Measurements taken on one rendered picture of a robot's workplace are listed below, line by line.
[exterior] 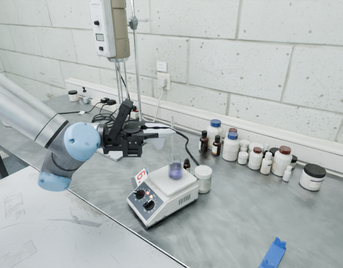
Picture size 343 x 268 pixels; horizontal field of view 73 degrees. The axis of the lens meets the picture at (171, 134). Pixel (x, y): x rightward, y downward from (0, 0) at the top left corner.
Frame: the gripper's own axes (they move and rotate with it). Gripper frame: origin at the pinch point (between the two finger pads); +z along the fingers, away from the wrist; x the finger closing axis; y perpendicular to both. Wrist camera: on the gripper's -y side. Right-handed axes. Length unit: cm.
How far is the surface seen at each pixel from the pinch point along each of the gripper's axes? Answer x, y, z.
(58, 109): -81, 27, -70
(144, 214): 10.2, 22.7, -7.7
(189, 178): 1.0, 17.1, 5.8
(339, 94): -19, -4, 60
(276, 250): 20.9, 24.8, 26.9
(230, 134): -23.1, 14.3, 24.7
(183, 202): 5.3, 23.1, 3.8
